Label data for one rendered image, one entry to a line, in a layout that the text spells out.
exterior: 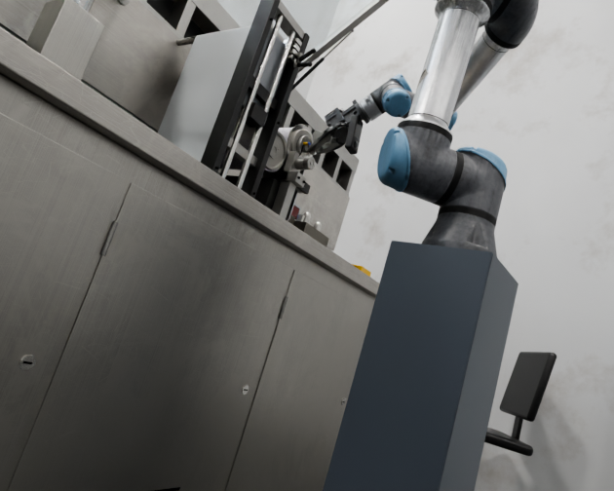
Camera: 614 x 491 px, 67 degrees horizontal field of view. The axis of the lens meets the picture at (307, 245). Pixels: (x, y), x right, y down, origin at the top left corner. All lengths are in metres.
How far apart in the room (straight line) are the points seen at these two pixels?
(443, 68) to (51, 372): 0.88
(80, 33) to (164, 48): 0.50
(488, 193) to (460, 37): 0.32
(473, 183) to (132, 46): 1.04
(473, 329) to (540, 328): 2.38
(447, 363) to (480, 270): 0.17
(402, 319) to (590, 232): 2.55
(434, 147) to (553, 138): 2.76
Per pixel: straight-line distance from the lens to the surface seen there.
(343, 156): 2.41
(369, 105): 1.50
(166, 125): 1.44
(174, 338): 0.91
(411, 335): 0.88
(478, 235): 0.95
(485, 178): 0.99
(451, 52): 1.05
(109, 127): 0.74
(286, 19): 1.33
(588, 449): 3.13
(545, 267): 3.31
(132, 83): 1.53
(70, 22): 1.15
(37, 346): 0.77
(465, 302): 0.86
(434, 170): 0.95
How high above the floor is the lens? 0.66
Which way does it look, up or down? 11 degrees up
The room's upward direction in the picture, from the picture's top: 17 degrees clockwise
